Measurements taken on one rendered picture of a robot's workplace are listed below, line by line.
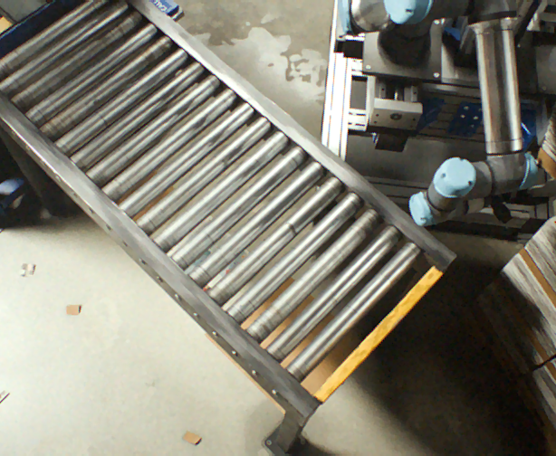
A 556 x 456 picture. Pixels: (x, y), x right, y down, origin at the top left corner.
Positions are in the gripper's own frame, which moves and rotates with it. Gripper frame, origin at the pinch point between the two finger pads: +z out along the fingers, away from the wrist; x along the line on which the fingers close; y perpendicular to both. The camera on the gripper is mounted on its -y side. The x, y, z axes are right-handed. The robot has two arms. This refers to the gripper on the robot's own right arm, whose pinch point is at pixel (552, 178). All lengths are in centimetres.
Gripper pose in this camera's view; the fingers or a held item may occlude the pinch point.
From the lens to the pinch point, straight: 166.2
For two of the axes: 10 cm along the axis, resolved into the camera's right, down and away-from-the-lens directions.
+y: -0.8, -6.9, -7.1
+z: 9.5, -2.7, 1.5
